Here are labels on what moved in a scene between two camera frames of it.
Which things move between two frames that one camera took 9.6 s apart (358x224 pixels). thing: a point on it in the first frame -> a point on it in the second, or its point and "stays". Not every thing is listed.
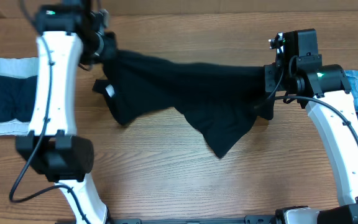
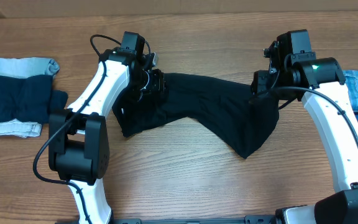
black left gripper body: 110,47 -> 155,84
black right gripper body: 269,78 -> 258,83
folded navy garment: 3,99 stays
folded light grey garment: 20,67 stays
